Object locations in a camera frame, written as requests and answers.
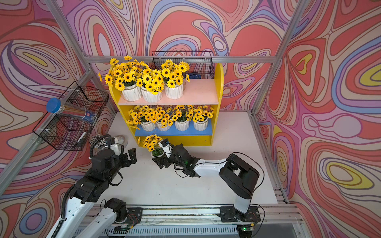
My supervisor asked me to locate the clear tube with blue cap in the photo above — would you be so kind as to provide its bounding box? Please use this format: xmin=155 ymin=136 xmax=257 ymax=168
xmin=46 ymin=98 xmax=96 ymax=123

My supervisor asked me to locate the yellow pink blue wooden shelf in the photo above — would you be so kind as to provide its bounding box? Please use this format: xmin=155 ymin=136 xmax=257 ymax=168
xmin=102 ymin=58 xmax=224 ymax=147

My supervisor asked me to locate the white tape roll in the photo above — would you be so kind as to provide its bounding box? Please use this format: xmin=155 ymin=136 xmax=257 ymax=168
xmin=114 ymin=135 xmax=128 ymax=148

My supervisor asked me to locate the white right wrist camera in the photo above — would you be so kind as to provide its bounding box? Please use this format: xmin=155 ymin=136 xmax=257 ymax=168
xmin=159 ymin=138 xmax=173 ymax=158

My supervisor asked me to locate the black wire basket wall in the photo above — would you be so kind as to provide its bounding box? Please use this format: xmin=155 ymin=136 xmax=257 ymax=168
xmin=151 ymin=50 xmax=214 ymax=79
xmin=33 ymin=82 xmax=109 ymax=151

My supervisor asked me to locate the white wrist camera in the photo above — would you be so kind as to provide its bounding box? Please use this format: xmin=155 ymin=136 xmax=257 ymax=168
xmin=111 ymin=140 xmax=124 ymax=156
xmin=159 ymin=138 xmax=173 ymax=158

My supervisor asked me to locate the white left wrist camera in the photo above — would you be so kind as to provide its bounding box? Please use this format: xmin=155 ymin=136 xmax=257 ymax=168
xmin=111 ymin=140 xmax=124 ymax=156

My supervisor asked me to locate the black wire basket left wall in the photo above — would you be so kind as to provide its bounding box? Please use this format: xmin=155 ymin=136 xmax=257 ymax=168
xmin=33 ymin=82 xmax=109 ymax=151

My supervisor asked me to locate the clear cup of pencils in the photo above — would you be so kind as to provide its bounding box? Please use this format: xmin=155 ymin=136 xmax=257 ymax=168
xmin=89 ymin=134 xmax=108 ymax=150

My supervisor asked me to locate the black wire basket back wall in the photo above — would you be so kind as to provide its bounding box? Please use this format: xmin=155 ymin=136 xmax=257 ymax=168
xmin=151 ymin=50 xmax=214 ymax=79

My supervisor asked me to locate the sunflower pot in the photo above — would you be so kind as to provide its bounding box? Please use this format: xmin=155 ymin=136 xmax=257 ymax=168
xmin=136 ymin=67 xmax=164 ymax=103
xmin=98 ymin=56 xmax=151 ymax=102
xmin=192 ymin=105 xmax=214 ymax=131
xmin=154 ymin=107 xmax=174 ymax=131
xmin=127 ymin=105 xmax=157 ymax=132
xmin=172 ymin=105 xmax=193 ymax=131
xmin=161 ymin=59 xmax=190 ymax=100
xmin=138 ymin=134 xmax=164 ymax=157

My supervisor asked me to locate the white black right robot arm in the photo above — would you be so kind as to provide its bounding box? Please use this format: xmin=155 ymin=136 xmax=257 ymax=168
xmin=148 ymin=139 xmax=261 ymax=224

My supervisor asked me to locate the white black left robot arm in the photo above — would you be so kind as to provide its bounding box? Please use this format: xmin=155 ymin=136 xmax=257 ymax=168
xmin=47 ymin=134 xmax=143 ymax=238

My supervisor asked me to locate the metal base rail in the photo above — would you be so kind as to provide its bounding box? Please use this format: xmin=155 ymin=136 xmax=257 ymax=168
xmin=73 ymin=204 xmax=310 ymax=238

